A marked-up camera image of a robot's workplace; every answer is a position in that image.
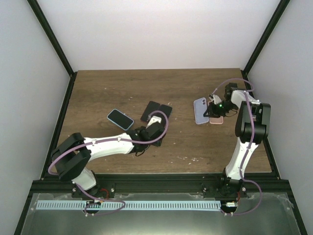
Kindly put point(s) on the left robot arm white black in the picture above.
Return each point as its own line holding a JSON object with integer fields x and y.
{"x": 70, "y": 158}

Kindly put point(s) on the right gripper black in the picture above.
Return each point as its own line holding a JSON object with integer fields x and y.
{"x": 212, "y": 113}

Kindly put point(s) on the left black frame post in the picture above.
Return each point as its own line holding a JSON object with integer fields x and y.
{"x": 50, "y": 34}

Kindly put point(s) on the black frame post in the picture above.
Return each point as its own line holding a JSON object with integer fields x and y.
{"x": 275, "y": 18}
{"x": 50, "y": 34}

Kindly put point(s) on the pink phone case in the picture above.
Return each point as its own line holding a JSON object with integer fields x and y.
{"x": 213, "y": 119}

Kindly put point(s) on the clear acrylic sheet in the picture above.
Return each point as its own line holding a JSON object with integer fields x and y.
{"x": 267, "y": 214}

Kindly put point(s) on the blue phone black screen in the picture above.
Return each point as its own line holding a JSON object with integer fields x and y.
{"x": 165, "y": 109}

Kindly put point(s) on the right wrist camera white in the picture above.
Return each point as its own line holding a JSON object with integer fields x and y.
{"x": 215, "y": 99}

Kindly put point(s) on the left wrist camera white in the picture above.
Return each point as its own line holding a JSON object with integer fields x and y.
{"x": 153, "y": 120}

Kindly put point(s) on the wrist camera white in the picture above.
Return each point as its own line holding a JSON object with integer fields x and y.
{"x": 153, "y": 120}
{"x": 215, "y": 99}

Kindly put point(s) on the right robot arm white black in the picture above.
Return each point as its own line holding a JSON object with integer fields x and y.
{"x": 252, "y": 126}

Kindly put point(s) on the light blue slotted cable duct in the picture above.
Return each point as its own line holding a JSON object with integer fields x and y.
{"x": 130, "y": 205}

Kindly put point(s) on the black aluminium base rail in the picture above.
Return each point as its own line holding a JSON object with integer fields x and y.
{"x": 210, "y": 185}

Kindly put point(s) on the right black frame post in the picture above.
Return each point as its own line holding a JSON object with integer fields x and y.
{"x": 275, "y": 18}

